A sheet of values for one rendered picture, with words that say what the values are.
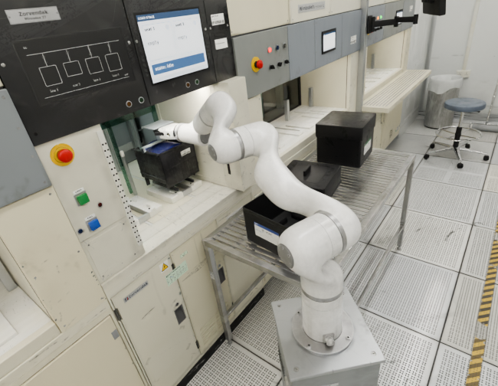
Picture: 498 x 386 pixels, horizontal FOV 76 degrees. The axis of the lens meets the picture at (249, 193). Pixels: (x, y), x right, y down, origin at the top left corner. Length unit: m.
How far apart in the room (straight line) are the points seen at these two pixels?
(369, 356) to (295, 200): 0.50
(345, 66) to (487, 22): 2.72
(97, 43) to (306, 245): 0.83
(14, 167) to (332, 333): 0.99
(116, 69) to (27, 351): 0.92
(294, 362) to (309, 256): 0.39
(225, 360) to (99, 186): 1.24
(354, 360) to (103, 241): 0.89
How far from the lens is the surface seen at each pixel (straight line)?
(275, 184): 0.88
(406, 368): 2.01
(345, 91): 2.77
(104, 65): 1.14
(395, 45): 4.17
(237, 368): 1.96
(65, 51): 1.09
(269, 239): 1.34
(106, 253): 1.26
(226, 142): 0.96
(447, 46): 5.24
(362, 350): 1.09
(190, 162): 1.65
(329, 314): 0.98
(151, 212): 1.56
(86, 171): 1.14
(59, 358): 1.36
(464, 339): 2.21
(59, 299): 1.24
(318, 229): 0.80
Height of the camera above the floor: 1.66
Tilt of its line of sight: 30 degrees down
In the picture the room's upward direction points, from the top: 8 degrees counter-clockwise
